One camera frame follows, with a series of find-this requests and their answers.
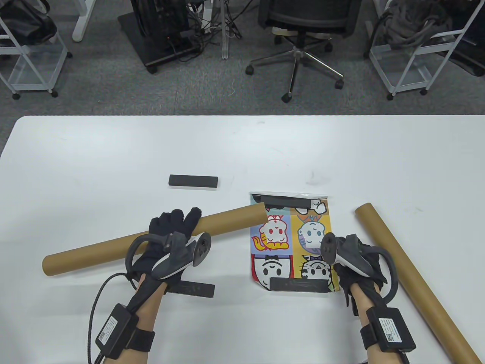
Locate person's right hand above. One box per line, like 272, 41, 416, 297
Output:
333, 235, 389, 309

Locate person's left hand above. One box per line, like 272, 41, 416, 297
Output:
127, 207, 203, 314

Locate grey handheld controller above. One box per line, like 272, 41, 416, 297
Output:
320, 232, 398, 300
126, 231, 212, 280

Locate black rectangular bar weight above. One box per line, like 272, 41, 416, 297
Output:
270, 278, 329, 293
165, 281, 216, 299
252, 194, 309, 209
169, 174, 219, 189

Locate brown cardboard mailing tube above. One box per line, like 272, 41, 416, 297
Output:
355, 203, 482, 364
42, 202, 266, 277

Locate colourful cartoon poster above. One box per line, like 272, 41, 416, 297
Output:
249, 191, 337, 292

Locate person's left forearm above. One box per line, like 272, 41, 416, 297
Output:
110, 275, 167, 364

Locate person's right forearm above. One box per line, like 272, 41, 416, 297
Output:
350, 284, 411, 364

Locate black wrist sensor box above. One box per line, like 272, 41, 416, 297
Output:
366, 308, 416, 353
95, 303, 139, 360

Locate black rolling equipment cart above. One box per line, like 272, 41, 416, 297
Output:
117, 0, 203, 74

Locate white desk leg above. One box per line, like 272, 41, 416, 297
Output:
72, 0, 97, 42

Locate black bag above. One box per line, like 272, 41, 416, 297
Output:
0, 0, 57, 47

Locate black office chair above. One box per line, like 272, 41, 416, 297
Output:
246, 0, 363, 104

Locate grey bag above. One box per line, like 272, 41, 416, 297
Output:
381, 0, 453, 49

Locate black equipment base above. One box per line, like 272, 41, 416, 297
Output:
436, 0, 485, 77

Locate black wrist strap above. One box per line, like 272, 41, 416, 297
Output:
131, 328, 156, 353
360, 325, 379, 350

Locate clear acrylic post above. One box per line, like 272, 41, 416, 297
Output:
221, 0, 231, 60

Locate tangled black cables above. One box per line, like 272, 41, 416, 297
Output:
185, 0, 262, 41

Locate white wire cart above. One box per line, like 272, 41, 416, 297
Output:
368, 0, 485, 100
0, 14, 73, 100

